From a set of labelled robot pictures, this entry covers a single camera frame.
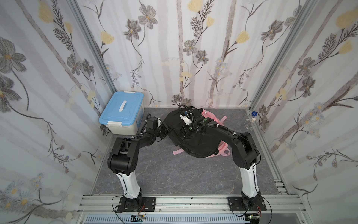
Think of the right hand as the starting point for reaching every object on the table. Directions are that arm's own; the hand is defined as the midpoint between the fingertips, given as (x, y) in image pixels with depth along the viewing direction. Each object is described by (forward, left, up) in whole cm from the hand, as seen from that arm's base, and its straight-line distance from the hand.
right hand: (185, 125), depth 93 cm
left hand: (0, +7, -2) cm, 8 cm away
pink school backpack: (-11, -14, -5) cm, 18 cm away
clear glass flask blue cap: (+9, -51, -11) cm, 53 cm away
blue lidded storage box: (+5, +42, +3) cm, 42 cm away
